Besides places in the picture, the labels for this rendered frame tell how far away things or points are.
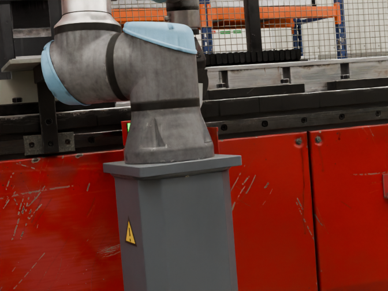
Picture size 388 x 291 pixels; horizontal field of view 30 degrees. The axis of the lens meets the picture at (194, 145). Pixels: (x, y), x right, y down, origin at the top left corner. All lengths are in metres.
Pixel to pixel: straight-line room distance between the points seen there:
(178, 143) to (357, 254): 1.12
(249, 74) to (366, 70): 0.39
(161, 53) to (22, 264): 0.86
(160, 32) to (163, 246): 0.34
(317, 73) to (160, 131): 1.13
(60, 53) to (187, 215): 0.35
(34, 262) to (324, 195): 0.82
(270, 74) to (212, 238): 1.05
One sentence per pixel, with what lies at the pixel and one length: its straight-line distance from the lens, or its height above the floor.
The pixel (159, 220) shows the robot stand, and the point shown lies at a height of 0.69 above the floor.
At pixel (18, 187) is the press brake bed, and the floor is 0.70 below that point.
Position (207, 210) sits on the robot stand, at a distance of 1.16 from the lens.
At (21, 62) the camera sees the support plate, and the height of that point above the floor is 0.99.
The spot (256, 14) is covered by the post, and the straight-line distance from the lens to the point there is 2.98.
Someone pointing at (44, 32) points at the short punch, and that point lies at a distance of 2.00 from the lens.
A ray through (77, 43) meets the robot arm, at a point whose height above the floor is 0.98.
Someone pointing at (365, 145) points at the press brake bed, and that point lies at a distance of 2.16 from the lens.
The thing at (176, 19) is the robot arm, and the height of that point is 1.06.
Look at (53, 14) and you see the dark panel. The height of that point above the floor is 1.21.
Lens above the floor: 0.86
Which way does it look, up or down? 3 degrees down
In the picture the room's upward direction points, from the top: 5 degrees counter-clockwise
